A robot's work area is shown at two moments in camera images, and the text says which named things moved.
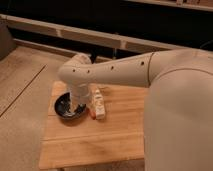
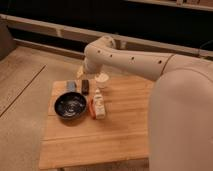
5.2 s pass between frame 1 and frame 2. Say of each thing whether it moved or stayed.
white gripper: moved
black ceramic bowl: stayed
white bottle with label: stayed
